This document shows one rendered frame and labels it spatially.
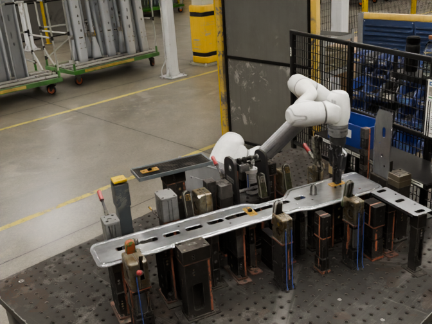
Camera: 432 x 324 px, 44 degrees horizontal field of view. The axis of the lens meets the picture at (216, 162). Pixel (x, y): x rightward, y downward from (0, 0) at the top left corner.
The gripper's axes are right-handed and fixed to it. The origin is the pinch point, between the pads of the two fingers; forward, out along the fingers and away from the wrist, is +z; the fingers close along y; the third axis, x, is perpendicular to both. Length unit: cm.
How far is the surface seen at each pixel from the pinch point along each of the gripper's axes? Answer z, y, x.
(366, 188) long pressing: 6.0, 8.9, 10.7
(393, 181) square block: 3.7, 13.1, 22.7
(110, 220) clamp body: 0, -14, -107
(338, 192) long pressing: 6.0, 5.2, -2.8
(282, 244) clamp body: 13, 22, -44
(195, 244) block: 3, 18, -81
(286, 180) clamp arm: 2.8, -14.0, -19.4
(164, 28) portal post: 20, -698, 168
